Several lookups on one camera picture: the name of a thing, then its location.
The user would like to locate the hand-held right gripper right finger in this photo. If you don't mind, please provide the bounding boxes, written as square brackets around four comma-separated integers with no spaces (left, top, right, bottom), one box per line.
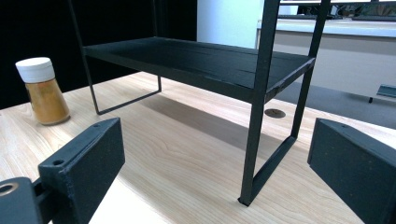
[306,118,396,224]

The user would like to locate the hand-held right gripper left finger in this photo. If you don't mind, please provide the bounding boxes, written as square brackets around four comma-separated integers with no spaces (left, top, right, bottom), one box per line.
[37,117,126,224]

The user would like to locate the spice jar with white lid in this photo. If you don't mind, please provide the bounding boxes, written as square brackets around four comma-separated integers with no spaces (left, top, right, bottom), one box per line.
[15,56,71,126]

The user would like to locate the black metal shelf rack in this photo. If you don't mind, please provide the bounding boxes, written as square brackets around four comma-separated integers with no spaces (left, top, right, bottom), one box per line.
[66,0,332,207]

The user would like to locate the white counter desk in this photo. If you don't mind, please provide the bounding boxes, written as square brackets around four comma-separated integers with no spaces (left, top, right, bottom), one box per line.
[255,18,396,104]

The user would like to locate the dark keyboard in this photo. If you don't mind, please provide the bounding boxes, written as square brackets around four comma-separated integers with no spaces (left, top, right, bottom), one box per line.
[277,13,318,21]

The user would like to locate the round table cable grommet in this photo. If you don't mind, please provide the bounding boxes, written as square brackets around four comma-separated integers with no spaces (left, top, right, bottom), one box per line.
[263,108,287,119]

